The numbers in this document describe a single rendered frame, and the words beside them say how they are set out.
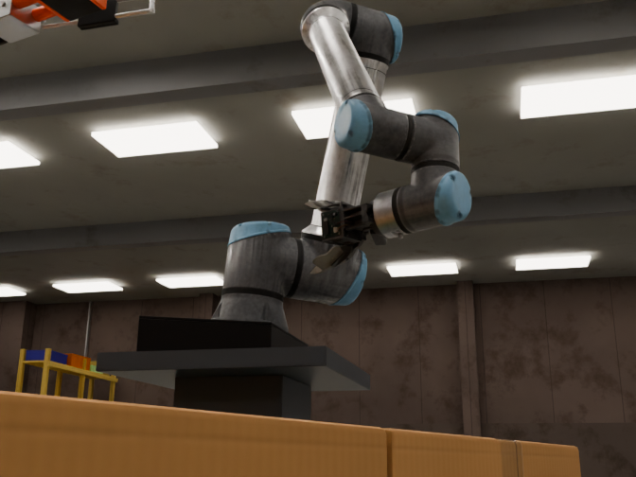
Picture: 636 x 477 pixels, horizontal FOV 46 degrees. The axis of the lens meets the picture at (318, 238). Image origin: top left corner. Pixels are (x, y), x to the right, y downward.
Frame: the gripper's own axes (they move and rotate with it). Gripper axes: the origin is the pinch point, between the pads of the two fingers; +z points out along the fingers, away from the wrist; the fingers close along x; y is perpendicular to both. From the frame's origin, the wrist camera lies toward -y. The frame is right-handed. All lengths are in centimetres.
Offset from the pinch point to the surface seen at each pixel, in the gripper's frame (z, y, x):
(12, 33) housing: 11, 62, -27
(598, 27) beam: 38, -429, -243
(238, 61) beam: 303, -311, -271
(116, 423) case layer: -72, 104, 38
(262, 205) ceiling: 562, -628, -266
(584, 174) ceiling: 168, -778, -241
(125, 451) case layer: -71, 104, 39
